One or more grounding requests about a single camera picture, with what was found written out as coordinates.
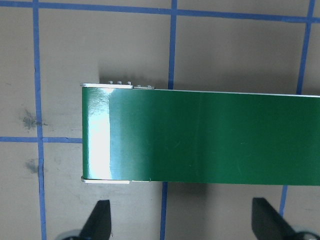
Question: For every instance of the green belt conveyor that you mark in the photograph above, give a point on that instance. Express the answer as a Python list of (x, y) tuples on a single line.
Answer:
[(200, 137)]

